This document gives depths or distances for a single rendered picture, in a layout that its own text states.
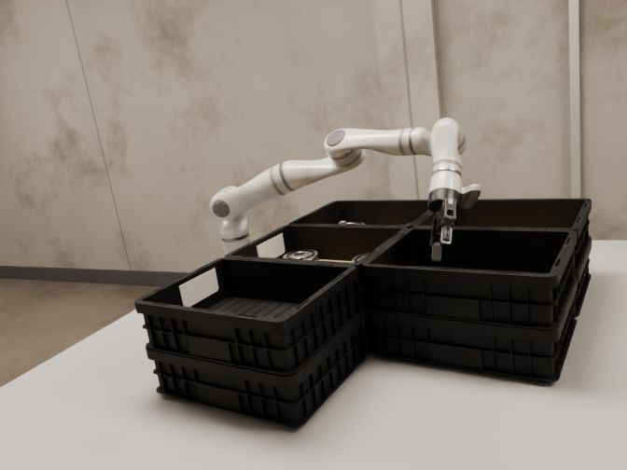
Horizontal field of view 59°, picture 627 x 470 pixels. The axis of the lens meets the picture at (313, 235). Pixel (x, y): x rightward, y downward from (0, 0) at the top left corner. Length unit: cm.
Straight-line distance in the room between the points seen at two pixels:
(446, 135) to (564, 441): 72
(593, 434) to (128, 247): 386
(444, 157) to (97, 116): 336
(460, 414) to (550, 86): 214
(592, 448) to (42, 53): 434
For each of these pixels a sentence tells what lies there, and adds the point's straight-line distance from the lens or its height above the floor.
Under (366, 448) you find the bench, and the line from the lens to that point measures 104.
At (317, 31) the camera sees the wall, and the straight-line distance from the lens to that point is 330.
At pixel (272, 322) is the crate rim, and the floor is 93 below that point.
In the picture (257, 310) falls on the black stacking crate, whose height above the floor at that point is 83.
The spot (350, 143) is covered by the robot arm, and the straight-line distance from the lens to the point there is 151.
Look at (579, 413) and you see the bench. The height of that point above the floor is 70.
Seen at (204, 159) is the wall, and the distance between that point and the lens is 380.
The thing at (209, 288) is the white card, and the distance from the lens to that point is 139.
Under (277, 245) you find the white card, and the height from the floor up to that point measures 89.
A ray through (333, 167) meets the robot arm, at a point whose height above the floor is 109.
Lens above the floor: 132
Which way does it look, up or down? 15 degrees down
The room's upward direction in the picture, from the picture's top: 8 degrees counter-clockwise
